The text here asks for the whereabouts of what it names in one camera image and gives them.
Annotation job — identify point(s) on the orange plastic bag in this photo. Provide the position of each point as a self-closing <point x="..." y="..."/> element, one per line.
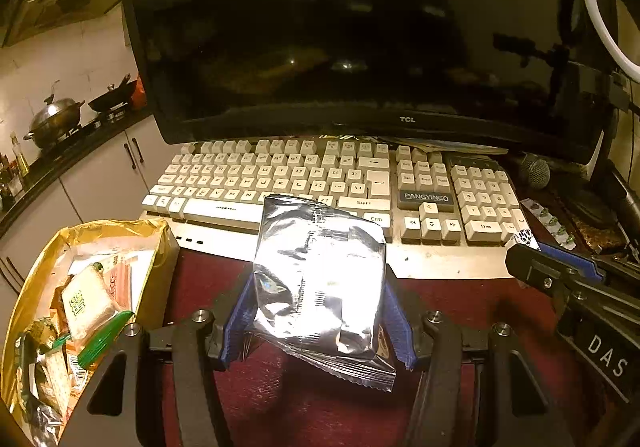
<point x="141" y="94"/>

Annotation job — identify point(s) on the pink cracker packet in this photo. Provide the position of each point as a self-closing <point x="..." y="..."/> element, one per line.
<point x="120" y="277"/>

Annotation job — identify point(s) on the black computer monitor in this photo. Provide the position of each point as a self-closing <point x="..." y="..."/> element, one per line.
<point x="325" y="27"/>

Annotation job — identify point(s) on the black microphone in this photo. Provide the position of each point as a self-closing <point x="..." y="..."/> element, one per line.
<point x="532" y="169"/>

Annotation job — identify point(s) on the clear green-trim cracker packet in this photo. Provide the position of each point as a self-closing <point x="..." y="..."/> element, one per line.
<point x="55" y="372"/>

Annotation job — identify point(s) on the white kitchen base cabinets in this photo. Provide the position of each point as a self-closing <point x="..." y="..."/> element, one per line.
<point x="100" y="177"/>

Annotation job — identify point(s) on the black white patterned wrapper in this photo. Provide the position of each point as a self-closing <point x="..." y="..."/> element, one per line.
<point x="522" y="239"/>

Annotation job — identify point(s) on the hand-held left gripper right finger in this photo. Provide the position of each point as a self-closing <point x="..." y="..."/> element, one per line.
<point x="397" y="327"/>

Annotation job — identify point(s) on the black frying pan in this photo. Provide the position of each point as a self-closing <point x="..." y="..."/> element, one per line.
<point x="112" y="97"/>

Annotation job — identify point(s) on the gold cardboard box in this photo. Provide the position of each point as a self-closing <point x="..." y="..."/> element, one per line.
<point x="150" y="272"/>

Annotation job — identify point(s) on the white and grey keyboard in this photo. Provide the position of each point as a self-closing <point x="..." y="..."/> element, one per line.
<point x="300" y="177"/>

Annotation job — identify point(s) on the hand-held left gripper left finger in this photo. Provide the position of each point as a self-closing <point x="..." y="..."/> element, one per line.
<point x="237" y="322"/>

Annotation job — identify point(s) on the cluster of condiment bottles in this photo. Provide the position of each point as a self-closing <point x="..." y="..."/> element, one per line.
<point x="10" y="182"/>

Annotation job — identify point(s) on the small yellow oil bottle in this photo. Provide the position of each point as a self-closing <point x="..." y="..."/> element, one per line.
<point x="20" y="157"/>

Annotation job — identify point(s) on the steel wok with lid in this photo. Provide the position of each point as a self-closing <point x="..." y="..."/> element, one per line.
<point x="52" y="119"/>

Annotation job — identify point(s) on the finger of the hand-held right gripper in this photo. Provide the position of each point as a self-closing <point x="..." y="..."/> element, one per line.
<point x="575" y="261"/>
<point x="532" y="271"/>

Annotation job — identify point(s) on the dark red table cloth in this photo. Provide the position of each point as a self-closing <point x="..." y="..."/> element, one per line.
<point x="475" y="307"/>

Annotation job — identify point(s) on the steel range hood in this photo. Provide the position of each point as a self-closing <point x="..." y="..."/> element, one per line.
<point x="55" y="2"/>

